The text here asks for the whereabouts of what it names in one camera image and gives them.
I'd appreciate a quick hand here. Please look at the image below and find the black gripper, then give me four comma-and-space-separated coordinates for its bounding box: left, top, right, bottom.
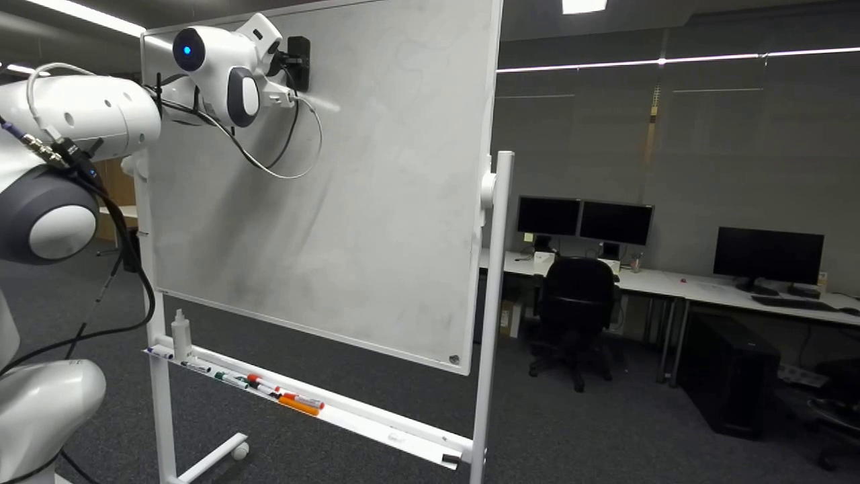
265, 45, 296, 86

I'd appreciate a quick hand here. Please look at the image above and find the black whiteboard eraser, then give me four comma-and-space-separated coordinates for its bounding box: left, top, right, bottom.
285, 31, 314, 94

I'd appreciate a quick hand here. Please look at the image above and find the whiteboard panel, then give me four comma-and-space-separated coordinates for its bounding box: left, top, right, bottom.
135, 0, 504, 379

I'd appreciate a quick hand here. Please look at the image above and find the ceiling light strip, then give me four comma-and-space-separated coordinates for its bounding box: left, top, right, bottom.
495, 45, 860, 78
23, 0, 151, 41

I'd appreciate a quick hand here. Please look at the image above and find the black waste bin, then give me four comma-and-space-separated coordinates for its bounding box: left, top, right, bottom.
117, 225, 144, 275

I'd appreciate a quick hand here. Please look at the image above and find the translucent cleaner bottle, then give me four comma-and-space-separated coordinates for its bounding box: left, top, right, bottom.
166, 305, 193, 363

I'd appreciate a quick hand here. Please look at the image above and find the black computer monitor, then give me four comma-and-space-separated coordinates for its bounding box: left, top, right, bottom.
711, 225, 828, 291
577, 199, 655, 250
517, 193, 582, 241

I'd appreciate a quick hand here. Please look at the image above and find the large white whiteboard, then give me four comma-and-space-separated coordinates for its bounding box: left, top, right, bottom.
132, 144, 518, 484

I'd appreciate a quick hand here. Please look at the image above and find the white marker tray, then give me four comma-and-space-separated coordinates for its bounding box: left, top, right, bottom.
144, 334, 475, 472

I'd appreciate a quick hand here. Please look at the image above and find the black office chair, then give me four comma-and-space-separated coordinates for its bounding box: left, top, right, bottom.
800, 358, 860, 472
525, 253, 623, 396

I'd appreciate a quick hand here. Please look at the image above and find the long white desk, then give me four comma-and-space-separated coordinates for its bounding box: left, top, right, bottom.
475, 246, 860, 388

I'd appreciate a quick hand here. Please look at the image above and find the black computer tower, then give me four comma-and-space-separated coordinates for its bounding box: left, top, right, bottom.
676, 311, 781, 440

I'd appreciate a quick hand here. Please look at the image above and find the black keyboard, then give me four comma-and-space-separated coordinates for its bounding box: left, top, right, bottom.
750, 291, 839, 315

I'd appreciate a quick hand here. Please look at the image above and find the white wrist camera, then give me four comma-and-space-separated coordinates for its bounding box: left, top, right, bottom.
259, 78, 304, 113

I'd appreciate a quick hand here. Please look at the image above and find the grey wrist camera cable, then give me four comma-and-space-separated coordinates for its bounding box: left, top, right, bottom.
212, 90, 327, 183

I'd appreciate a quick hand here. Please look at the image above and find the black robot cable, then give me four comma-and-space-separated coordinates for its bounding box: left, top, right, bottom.
0, 115, 159, 484

